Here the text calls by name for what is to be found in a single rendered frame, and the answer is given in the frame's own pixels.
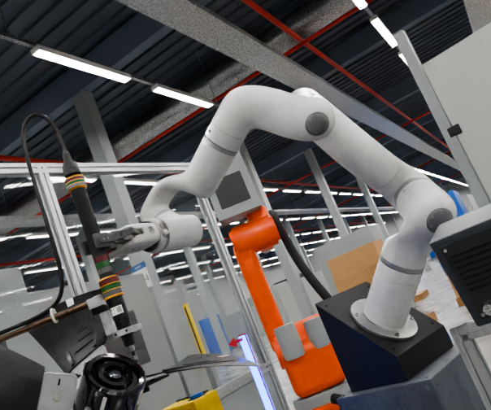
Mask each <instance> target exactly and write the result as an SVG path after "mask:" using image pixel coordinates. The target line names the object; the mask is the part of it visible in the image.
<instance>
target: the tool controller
mask: <svg viewBox="0 0 491 410"><path fill-rule="evenodd" d="M430 247H431V248H432V250H433V251H434V253H435V255H436V257H437V258H438V260H439V261H440V263H441V266H442V267H443V269H444V270H445V272H446V274H447V276H448V277H449V279H450V280H451V282H452V284H453V286H454V288H455V289H456V290H457V292H458V295H459V296H460V298H461V300H462V301H463V303H464V305H465V306H466V308H467V310H468V311H469V313H470V315H471V317H472V319H473V320H474V322H475V323H476V325H477V326H482V325H487V324H489V323H491V203H490V204H487V205H485V206H483V207H480V208H478V209H476V210H474V211H472V212H468V213H466V214H464V215H462V216H459V217H457V218H454V219H453V220H449V221H447V222H445V223H443V224H441V225H439V226H438V227H437V230H436V232H435V233H434V235H433V237H432V240H431V242H430Z"/></svg>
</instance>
